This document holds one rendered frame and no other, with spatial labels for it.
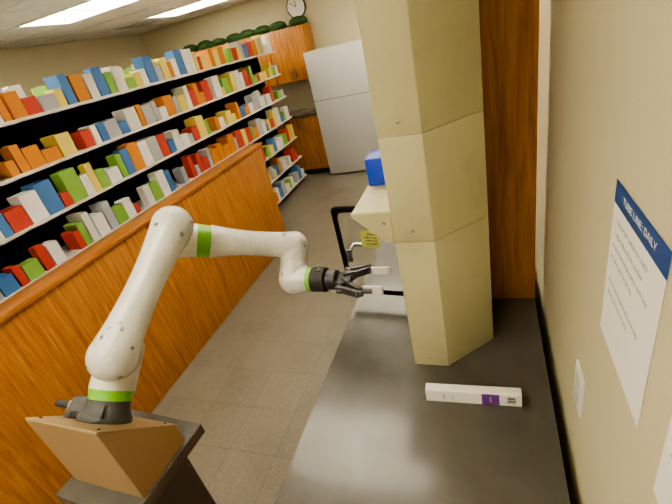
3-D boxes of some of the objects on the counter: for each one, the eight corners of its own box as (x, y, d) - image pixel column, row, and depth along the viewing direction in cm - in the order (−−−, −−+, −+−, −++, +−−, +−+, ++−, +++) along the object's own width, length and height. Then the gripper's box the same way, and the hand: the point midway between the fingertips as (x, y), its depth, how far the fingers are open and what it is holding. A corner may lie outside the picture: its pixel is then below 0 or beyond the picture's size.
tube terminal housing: (492, 305, 155) (483, 96, 119) (494, 369, 129) (483, 124, 93) (425, 305, 164) (398, 110, 128) (415, 364, 138) (377, 139, 102)
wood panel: (533, 293, 156) (541, -216, 91) (534, 298, 154) (543, -221, 89) (406, 293, 174) (336, -133, 108) (405, 298, 171) (333, -136, 106)
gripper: (314, 290, 138) (377, 291, 130) (335, 254, 157) (391, 253, 149) (319, 307, 142) (380, 309, 134) (339, 270, 161) (394, 270, 153)
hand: (381, 279), depth 142 cm, fingers open, 11 cm apart
